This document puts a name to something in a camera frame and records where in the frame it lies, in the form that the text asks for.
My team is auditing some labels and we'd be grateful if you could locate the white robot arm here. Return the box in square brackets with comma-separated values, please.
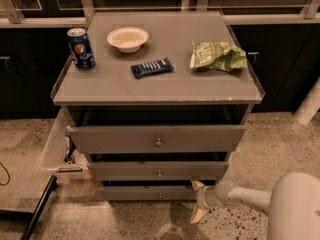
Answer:
[190, 172, 320, 240]

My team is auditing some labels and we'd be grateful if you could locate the white cylindrical post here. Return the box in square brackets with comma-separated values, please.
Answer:
[293, 77, 320, 125]

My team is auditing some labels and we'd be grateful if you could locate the clear plastic bin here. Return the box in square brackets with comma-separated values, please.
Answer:
[41, 110, 91, 180]

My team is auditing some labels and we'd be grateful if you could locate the grey drawer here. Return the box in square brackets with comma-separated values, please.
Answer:
[100, 185, 197, 201]
[69, 125, 245, 153]
[88, 161, 229, 181]

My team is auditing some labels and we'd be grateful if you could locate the dark blue candy bar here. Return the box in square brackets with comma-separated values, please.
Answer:
[131, 58, 174, 79]

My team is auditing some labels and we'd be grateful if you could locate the blue pepsi can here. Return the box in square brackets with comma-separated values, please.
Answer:
[67, 28, 95, 70]

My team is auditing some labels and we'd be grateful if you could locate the black floor cable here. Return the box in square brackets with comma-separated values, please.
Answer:
[0, 162, 11, 187]

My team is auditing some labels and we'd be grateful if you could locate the green chip bag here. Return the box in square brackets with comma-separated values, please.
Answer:
[190, 42, 247, 72]

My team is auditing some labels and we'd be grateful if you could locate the black metal bar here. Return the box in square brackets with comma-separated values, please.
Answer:
[20, 175, 57, 240]

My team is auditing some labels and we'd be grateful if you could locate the grey top drawer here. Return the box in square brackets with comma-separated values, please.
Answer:
[69, 125, 245, 153]

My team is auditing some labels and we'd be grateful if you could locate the grey drawer cabinet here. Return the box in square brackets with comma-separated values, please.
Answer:
[53, 12, 264, 189]

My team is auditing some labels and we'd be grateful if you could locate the grey bottom drawer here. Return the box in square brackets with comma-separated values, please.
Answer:
[100, 185, 197, 201]

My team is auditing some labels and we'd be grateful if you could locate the white paper bowl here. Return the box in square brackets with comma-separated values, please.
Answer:
[107, 27, 149, 54]

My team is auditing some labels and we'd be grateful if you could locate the grey middle drawer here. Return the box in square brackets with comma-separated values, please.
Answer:
[88, 161, 229, 181]

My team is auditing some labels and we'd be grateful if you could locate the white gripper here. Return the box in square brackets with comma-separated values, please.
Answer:
[190, 180, 217, 224]

